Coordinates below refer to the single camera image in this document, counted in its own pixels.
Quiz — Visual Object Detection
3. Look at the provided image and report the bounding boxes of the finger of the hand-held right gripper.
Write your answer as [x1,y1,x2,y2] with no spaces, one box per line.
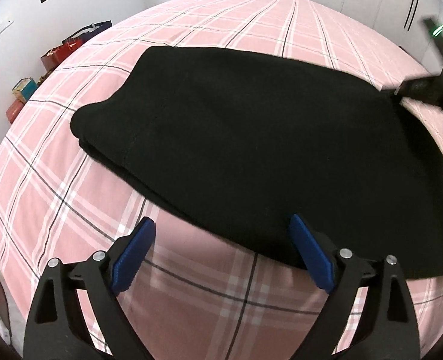
[388,74,443,103]

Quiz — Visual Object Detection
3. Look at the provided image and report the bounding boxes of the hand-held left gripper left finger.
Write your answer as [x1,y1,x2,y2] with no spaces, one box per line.
[23,216,157,360]

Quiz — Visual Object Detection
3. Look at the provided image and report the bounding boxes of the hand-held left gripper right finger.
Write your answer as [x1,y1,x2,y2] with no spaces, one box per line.
[288,214,422,360]

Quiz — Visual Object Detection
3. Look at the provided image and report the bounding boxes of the black pants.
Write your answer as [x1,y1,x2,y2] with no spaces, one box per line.
[70,46,443,280]

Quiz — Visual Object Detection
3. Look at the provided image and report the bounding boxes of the pink plaid bed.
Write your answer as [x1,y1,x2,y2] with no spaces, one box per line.
[0,0,443,360]

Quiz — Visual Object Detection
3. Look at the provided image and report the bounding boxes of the row of gift boxes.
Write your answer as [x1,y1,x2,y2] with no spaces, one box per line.
[0,26,91,308]

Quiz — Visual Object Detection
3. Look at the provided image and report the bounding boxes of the dark blue shopping bag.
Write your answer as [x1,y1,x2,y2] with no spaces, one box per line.
[62,20,113,46]

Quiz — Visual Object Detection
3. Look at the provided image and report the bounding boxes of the white wall switch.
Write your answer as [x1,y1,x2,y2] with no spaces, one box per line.
[0,17,13,43]

